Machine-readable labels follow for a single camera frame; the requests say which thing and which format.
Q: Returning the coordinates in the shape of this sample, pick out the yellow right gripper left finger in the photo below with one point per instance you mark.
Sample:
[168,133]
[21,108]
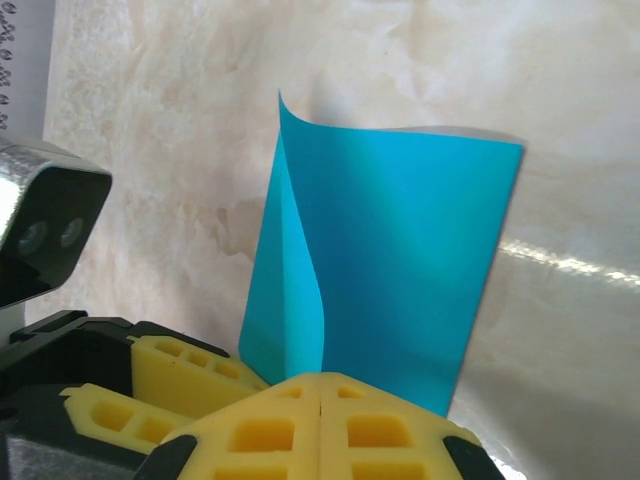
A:
[260,440]

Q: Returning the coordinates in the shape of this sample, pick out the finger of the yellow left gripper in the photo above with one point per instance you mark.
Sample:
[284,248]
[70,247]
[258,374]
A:
[90,400]
[165,385]

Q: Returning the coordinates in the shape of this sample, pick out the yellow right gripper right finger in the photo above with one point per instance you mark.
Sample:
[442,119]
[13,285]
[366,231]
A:
[380,440]

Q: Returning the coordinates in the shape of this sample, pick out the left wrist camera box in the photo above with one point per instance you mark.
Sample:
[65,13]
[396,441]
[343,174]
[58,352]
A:
[50,225]

